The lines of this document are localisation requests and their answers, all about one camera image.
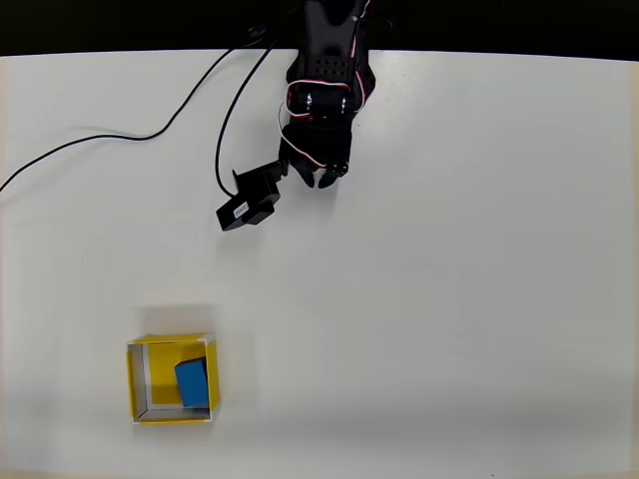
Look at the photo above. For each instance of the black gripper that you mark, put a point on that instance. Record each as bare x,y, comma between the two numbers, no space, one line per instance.
316,161

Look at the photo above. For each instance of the blue cube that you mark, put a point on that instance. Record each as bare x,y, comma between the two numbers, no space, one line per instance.
192,384

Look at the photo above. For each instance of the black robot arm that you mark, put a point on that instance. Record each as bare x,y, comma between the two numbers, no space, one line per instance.
327,55

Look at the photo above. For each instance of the yellow open box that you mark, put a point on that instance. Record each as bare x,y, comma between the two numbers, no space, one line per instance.
165,364

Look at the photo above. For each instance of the black webcam with mount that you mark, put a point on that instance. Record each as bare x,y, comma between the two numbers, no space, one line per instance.
254,197

